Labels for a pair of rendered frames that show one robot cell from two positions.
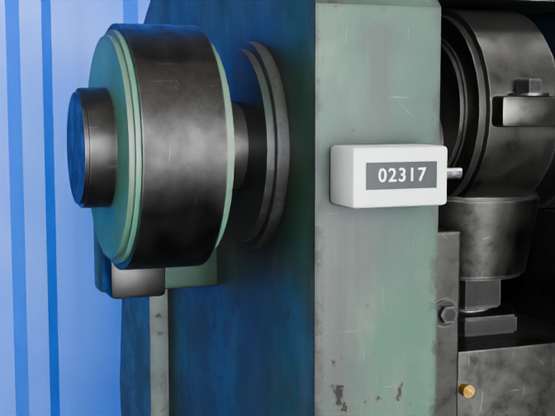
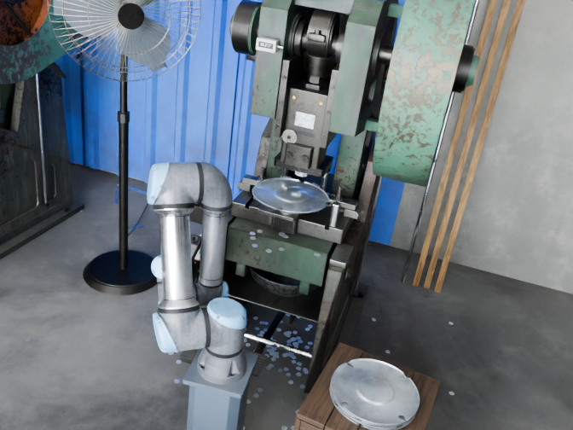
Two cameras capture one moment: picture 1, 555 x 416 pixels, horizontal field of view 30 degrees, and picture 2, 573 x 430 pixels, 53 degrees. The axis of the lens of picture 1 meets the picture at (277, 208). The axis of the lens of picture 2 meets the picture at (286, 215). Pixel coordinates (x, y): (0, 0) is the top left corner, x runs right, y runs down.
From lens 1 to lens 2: 1.59 m
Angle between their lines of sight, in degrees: 39
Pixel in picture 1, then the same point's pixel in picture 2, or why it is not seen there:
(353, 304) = (262, 69)
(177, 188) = (238, 37)
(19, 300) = not seen: hidden behind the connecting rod
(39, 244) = not seen: hidden behind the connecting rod
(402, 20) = (279, 12)
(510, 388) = (305, 101)
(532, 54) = (324, 24)
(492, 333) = (313, 89)
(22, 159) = not seen: hidden behind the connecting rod
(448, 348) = (284, 85)
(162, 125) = (236, 25)
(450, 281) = (286, 71)
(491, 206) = (312, 58)
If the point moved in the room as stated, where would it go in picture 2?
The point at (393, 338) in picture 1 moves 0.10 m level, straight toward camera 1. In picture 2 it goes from (269, 78) to (248, 81)
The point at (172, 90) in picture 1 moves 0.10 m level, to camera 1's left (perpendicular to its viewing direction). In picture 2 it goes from (240, 18) to (219, 12)
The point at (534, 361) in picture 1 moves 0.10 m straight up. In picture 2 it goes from (312, 96) to (316, 67)
